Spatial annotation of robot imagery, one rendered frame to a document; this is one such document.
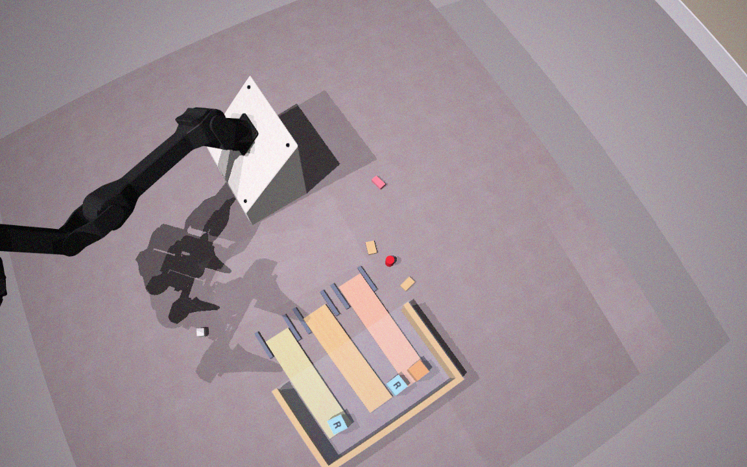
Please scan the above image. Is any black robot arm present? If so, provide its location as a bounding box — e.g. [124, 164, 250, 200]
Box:
[0, 107, 258, 257]

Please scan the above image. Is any small pink block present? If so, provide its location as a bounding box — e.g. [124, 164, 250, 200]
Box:
[372, 175, 385, 189]

